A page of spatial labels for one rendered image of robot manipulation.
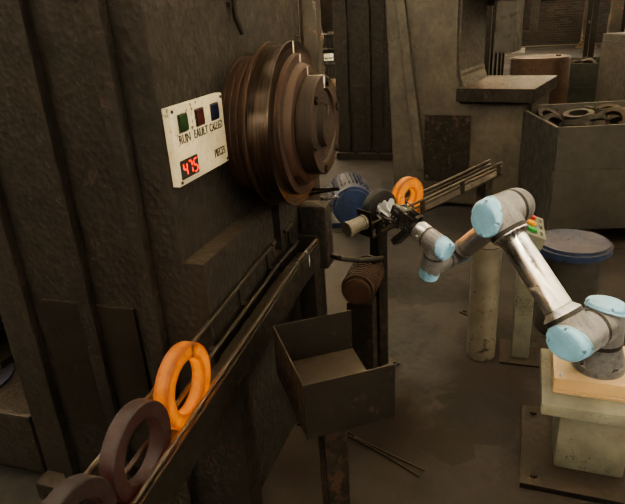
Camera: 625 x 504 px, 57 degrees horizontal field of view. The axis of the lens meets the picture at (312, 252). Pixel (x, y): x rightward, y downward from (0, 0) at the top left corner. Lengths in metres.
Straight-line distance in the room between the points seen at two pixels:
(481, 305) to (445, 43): 2.32
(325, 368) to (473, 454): 0.84
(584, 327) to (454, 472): 0.66
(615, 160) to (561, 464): 2.12
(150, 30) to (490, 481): 1.63
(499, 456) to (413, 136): 2.82
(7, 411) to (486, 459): 1.61
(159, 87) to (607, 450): 1.66
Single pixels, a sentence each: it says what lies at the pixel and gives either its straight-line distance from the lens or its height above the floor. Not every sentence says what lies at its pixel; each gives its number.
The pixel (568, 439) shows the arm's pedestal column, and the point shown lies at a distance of 2.04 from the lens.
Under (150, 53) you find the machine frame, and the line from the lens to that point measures 1.33.
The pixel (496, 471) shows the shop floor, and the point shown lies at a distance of 2.09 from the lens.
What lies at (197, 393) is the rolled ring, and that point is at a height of 0.65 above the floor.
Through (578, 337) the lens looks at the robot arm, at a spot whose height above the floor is 0.56.
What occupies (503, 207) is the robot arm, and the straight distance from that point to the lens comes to 1.78.
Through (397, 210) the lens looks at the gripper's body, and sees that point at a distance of 2.12.
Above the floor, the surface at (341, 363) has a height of 0.60.
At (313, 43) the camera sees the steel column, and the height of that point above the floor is 0.95.
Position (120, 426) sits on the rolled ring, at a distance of 1.09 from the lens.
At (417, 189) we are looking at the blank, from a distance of 2.33.
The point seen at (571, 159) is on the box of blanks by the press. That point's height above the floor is 0.55.
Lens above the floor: 1.41
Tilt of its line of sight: 23 degrees down
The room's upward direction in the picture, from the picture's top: 4 degrees counter-clockwise
